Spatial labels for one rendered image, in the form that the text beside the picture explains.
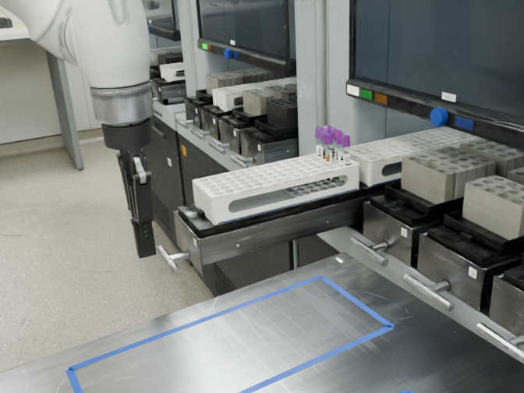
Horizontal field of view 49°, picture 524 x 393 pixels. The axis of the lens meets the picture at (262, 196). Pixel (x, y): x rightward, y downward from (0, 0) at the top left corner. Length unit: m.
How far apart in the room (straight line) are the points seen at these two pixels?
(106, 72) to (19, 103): 3.62
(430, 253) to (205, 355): 0.43
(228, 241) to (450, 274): 0.36
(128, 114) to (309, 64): 0.57
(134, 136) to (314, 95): 0.55
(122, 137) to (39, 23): 0.22
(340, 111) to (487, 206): 0.43
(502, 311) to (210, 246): 0.45
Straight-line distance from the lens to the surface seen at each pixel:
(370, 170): 1.09
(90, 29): 0.85
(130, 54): 0.85
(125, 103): 0.87
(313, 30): 1.30
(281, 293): 0.76
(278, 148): 1.42
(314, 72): 1.31
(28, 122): 4.49
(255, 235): 0.98
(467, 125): 0.91
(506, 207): 0.91
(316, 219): 1.03
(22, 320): 2.41
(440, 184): 1.00
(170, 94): 2.20
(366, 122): 1.22
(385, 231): 1.02
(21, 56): 4.41
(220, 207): 0.96
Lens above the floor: 1.23
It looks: 23 degrees down
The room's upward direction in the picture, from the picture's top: 3 degrees counter-clockwise
